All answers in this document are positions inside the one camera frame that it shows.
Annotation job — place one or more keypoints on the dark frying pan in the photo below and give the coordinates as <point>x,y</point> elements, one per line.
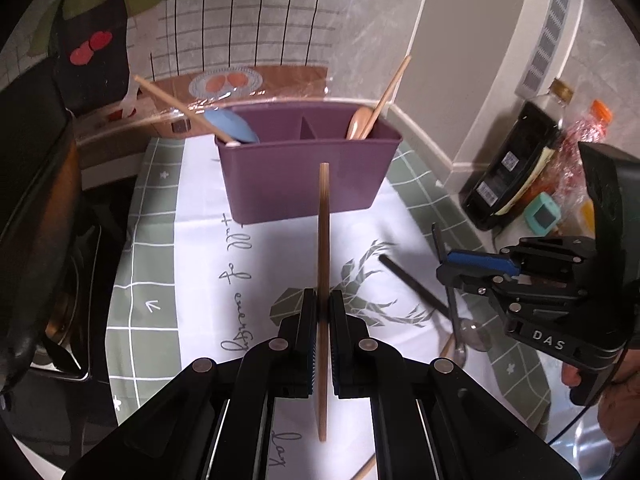
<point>30,200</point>

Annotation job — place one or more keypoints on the green and white tablecloth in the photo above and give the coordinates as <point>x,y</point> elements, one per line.
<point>200,260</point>

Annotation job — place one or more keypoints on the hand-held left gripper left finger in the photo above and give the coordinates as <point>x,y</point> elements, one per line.
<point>310,345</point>

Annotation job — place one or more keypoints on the person's right hand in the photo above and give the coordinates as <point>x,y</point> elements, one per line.
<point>617,410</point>

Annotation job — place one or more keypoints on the stainless steel sink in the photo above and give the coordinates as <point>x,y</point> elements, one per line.
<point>575,455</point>

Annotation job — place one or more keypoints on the orange cap plastic bottle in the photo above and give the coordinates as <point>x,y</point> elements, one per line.
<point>585,150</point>

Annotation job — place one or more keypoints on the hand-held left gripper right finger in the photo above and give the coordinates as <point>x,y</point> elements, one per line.
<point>336,345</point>

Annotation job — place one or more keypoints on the teal kitchen timer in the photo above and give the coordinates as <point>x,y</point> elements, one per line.
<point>542,212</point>

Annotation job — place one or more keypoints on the clear plastic spoon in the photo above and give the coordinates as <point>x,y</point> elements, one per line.
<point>477,335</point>

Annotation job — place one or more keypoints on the wooden utensil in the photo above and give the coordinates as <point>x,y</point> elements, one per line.
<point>447,346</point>

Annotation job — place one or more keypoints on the purple utensil holder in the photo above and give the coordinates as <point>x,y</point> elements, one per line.
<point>280,180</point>

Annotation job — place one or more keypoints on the wall poster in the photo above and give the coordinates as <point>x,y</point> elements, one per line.
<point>250,10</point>

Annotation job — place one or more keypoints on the black chopstick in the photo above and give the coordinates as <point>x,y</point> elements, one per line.
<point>410,282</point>

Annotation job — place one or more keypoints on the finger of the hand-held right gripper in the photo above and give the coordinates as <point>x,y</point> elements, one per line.
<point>465,280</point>
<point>480,261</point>

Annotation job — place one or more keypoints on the wooden spoon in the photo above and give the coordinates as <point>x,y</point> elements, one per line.
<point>357,122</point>

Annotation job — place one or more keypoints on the blue spoon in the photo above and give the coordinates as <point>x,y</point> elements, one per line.
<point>237,125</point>

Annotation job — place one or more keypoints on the dark sauce bottle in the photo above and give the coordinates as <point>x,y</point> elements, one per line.
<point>515,170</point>

